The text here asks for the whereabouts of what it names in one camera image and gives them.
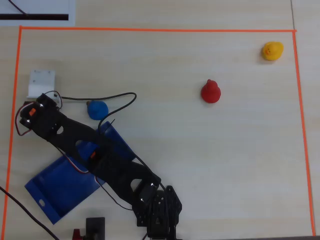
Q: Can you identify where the blue rubber duck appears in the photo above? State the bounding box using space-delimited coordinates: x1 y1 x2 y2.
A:
86 99 110 122

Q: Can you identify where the yellow rubber duck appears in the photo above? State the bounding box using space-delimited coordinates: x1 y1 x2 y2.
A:
261 41 285 62

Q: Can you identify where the red servo wire loop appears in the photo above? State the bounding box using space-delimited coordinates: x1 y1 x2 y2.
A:
14 101 35 138

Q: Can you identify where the thick black cable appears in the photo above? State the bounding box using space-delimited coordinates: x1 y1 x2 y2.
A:
0 185 61 240

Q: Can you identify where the long orange tape strip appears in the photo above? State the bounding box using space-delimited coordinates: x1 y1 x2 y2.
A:
18 25 298 34

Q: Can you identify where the thin black cable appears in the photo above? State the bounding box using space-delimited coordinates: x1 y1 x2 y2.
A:
8 0 29 16

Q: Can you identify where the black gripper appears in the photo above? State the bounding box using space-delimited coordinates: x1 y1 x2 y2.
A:
19 92 63 136

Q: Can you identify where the blue plastic box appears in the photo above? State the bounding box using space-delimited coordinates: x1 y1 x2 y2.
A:
24 120 138 226

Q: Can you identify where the red white black servo wire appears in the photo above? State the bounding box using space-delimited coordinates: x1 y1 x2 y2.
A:
55 146 135 212

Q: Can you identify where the black camera cable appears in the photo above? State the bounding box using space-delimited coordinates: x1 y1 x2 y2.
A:
60 92 138 136

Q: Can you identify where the red rubber duck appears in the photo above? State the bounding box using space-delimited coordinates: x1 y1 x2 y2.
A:
200 79 222 104

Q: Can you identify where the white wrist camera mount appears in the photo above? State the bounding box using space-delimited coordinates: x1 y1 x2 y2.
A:
26 69 57 99

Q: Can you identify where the white label with black bar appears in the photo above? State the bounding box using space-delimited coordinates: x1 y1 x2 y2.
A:
0 0 76 27

